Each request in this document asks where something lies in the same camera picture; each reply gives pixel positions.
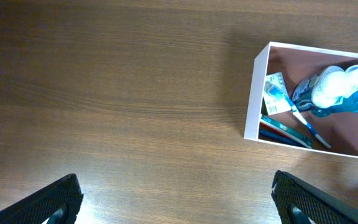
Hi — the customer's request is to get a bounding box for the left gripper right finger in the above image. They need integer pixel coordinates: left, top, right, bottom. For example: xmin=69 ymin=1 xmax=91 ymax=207
xmin=272 ymin=170 xmax=358 ymax=224

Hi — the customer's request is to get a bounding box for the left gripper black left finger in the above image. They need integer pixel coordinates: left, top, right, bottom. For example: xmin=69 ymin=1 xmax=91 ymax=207
xmin=0 ymin=174 xmax=83 ymax=224

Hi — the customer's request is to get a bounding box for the white teal toothpaste tube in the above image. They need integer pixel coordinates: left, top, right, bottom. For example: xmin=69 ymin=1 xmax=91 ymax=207
xmin=260 ymin=115 xmax=312 ymax=149

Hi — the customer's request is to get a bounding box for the blue disposable razor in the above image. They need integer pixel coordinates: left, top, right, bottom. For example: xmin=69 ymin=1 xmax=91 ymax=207
xmin=259 ymin=129 xmax=302 ymax=147

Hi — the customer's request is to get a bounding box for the green white soap box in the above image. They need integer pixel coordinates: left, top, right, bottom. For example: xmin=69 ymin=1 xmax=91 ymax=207
xmin=263 ymin=72 xmax=291 ymax=115

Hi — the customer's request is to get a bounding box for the blue white toothbrush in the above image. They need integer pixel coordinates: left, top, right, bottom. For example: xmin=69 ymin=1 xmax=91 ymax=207
xmin=267 ymin=84 xmax=331 ymax=149

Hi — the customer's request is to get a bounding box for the teal mouthwash bottle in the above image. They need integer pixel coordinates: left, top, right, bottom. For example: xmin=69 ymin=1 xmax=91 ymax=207
xmin=310 ymin=67 xmax=358 ymax=118

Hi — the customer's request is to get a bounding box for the clear pump soap bottle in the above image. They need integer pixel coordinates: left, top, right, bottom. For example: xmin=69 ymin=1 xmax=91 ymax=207
xmin=292 ymin=65 xmax=358 ymax=111

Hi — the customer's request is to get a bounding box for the white cardboard box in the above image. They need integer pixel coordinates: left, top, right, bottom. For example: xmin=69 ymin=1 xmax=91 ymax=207
xmin=244 ymin=42 xmax=358 ymax=158

